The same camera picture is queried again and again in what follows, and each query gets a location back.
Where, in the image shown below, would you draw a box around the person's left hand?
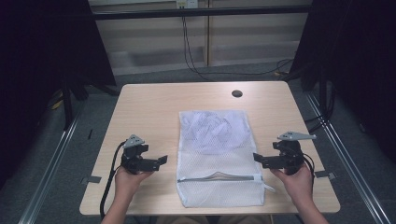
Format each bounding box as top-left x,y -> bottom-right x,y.
114,167 -> 154,200

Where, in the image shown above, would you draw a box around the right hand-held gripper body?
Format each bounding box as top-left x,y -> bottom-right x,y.
272,131 -> 318,176

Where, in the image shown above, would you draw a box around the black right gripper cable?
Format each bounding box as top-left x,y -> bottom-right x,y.
301,152 -> 317,183

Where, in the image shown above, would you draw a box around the person's right hand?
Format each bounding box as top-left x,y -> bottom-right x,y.
269,162 -> 316,203

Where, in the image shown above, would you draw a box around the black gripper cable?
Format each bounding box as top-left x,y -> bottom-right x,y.
301,152 -> 317,183
99,141 -> 127,219

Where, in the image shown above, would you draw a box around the black metal stand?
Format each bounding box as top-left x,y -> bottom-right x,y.
60,74 -> 90,132

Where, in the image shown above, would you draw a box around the white mesh laundry bag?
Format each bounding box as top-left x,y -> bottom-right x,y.
176,109 -> 276,209

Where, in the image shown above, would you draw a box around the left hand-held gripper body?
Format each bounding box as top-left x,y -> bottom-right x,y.
120,133 -> 157,175

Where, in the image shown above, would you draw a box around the white crumpled clothing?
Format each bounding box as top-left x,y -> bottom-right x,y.
180,110 -> 254,154

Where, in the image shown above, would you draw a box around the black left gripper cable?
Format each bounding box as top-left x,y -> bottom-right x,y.
99,141 -> 127,219

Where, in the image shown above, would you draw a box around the metal floor rail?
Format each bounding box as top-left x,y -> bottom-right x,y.
18,106 -> 83,224
304,91 -> 391,224

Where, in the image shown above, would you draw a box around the white wall power outlet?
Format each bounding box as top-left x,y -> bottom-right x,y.
176,0 -> 199,9

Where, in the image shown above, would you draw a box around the black hanging wall cables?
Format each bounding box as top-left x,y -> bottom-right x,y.
181,15 -> 293,81

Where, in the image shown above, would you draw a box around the grey tape piece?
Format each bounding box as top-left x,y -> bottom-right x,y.
314,170 -> 337,180
81,175 -> 103,185

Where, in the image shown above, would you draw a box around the black floor cables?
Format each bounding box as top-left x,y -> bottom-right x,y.
304,83 -> 336,134

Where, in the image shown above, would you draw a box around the black horizontal metal bar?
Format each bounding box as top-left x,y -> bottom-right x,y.
92,5 -> 312,21

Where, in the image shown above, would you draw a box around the black curtain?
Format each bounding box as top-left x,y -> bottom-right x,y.
288,0 -> 396,162
0,0 -> 118,190

